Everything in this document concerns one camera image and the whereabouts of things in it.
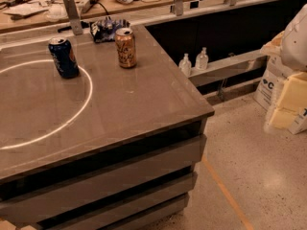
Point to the orange soda can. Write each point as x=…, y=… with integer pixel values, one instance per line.
x=125, y=45

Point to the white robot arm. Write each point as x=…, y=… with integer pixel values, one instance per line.
x=294, y=42

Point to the blue soda can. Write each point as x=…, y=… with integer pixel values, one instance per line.
x=63, y=56

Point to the left clear sanitizer bottle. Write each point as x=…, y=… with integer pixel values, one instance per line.
x=185, y=65

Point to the clear sanitizer bottle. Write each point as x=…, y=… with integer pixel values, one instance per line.
x=202, y=60
x=185, y=65

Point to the right clear sanitizer bottle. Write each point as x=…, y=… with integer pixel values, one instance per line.
x=202, y=60

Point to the blue chip bag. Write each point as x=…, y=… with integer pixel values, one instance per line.
x=104, y=30

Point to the grey drawer cabinet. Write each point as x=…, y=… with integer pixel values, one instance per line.
x=124, y=188

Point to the cardboard box with label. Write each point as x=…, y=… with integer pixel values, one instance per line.
x=275, y=70

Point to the grey power strip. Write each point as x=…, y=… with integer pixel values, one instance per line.
x=85, y=5

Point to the yellow foam blocks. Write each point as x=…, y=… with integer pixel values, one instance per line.
x=291, y=100

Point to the white papers on desk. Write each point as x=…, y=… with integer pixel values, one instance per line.
x=25, y=9

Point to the metal bracket post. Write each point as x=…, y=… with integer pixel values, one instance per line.
x=73, y=16

